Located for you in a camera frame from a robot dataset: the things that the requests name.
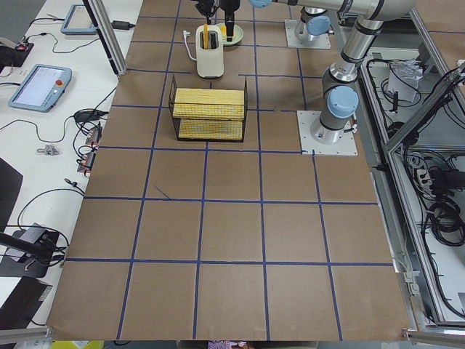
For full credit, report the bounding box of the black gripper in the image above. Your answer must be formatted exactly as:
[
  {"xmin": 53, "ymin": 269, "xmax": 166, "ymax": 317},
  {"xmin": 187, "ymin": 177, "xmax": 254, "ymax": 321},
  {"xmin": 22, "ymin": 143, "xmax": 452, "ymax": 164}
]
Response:
[
  {"xmin": 219, "ymin": 0, "xmax": 240, "ymax": 42},
  {"xmin": 195, "ymin": 0, "xmax": 218, "ymax": 25}
]

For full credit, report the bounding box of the white two-slot toaster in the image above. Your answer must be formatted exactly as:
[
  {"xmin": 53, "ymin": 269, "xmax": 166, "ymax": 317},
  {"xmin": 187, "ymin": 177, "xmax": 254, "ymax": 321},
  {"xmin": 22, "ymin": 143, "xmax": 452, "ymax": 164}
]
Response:
[{"xmin": 195, "ymin": 25, "xmax": 224, "ymax": 79}]

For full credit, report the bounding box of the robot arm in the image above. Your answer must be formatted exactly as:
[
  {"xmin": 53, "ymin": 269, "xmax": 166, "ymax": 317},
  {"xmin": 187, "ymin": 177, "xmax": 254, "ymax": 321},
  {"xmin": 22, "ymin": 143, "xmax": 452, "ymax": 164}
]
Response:
[
  {"xmin": 284, "ymin": 0, "xmax": 416, "ymax": 145},
  {"xmin": 217, "ymin": 1, "xmax": 331, "ymax": 44}
]

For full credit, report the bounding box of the toast slice in toaster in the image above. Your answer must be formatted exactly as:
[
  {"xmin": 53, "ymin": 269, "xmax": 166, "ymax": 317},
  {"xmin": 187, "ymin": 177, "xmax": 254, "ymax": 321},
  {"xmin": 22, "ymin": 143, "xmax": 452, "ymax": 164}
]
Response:
[{"xmin": 202, "ymin": 23, "xmax": 209, "ymax": 49}]

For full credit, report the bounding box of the light green plate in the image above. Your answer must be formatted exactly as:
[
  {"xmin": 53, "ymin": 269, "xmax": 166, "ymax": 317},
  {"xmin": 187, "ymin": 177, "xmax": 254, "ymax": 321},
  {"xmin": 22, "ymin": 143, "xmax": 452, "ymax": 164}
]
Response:
[{"xmin": 217, "ymin": 23, "xmax": 244, "ymax": 47}]

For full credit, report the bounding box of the black power adapter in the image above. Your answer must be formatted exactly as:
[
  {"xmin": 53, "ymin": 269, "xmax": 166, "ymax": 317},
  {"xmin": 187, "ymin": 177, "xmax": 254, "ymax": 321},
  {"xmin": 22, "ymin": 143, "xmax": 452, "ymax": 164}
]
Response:
[{"xmin": 111, "ymin": 20, "xmax": 134, "ymax": 31}]

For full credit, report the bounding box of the wooden box in basket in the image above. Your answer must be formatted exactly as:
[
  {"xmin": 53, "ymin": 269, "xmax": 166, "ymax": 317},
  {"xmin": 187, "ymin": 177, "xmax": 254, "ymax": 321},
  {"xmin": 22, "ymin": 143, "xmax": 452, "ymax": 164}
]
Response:
[{"xmin": 171, "ymin": 87, "xmax": 246, "ymax": 140}]

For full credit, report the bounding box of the far teach pendant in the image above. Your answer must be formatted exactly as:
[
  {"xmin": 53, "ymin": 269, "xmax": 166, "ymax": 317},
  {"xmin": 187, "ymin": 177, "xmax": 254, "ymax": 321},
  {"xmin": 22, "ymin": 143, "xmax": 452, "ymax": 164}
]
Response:
[{"xmin": 60, "ymin": 4, "xmax": 97, "ymax": 35}]

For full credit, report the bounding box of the teach pendant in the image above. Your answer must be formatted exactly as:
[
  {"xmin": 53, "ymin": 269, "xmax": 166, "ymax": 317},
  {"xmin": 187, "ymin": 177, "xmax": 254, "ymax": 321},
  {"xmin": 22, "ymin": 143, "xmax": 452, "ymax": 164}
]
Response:
[
  {"xmin": 8, "ymin": 64, "xmax": 73, "ymax": 112},
  {"xmin": 60, "ymin": 4, "xmax": 97, "ymax": 35}
]

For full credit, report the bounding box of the near teach pendant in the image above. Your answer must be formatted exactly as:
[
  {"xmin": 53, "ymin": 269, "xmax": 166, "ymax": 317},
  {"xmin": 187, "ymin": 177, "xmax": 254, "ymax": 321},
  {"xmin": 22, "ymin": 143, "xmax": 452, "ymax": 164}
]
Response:
[{"xmin": 8, "ymin": 64, "xmax": 73, "ymax": 112}]

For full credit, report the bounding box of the white toaster power cord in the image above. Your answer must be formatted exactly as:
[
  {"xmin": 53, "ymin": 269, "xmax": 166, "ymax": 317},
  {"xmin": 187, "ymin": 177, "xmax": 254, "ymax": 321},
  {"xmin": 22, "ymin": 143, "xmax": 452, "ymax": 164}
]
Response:
[{"xmin": 182, "ymin": 30, "xmax": 198, "ymax": 62}]

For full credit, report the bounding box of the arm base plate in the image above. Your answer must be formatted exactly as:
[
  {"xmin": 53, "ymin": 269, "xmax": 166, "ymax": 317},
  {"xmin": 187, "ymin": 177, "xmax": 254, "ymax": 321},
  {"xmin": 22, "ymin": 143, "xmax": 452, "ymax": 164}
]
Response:
[
  {"xmin": 296, "ymin": 111, "xmax": 357, "ymax": 156},
  {"xmin": 284, "ymin": 20, "xmax": 331, "ymax": 49}
]

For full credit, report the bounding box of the black wire basket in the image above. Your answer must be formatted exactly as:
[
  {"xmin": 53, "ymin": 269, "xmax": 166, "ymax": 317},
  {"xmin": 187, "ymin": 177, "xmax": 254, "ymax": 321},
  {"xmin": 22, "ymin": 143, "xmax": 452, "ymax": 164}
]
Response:
[{"xmin": 168, "ymin": 74, "xmax": 248, "ymax": 143}]

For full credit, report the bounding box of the aluminium frame post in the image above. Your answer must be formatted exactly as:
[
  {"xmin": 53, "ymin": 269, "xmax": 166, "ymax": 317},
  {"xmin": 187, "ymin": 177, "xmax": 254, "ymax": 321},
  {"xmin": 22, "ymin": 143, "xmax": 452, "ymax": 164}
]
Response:
[{"xmin": 83, "ymin": 0, "xmax": 127, "ymax": 76}]

